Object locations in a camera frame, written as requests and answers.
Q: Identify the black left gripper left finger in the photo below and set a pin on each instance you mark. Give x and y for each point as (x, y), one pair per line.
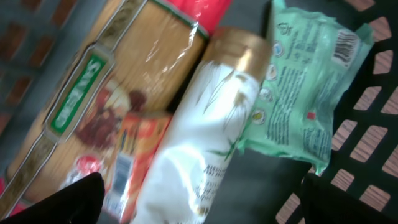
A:
(79, 203)

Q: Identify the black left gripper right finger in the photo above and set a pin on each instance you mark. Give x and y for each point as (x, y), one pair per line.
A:
(324, 203)

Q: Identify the small orange snack packet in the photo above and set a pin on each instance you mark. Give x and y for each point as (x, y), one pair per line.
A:
(138, 141)

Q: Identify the white tube gold cap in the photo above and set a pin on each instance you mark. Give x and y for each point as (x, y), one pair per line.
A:
(200, 140)

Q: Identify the teal snack packet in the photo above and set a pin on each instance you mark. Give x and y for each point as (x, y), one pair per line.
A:
(314, 61)

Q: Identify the spaghetti pasta packet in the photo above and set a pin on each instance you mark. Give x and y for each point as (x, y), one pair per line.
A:
(141, 53)

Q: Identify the dark grey plastic basket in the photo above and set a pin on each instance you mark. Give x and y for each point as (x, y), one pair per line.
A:
(40, 38)

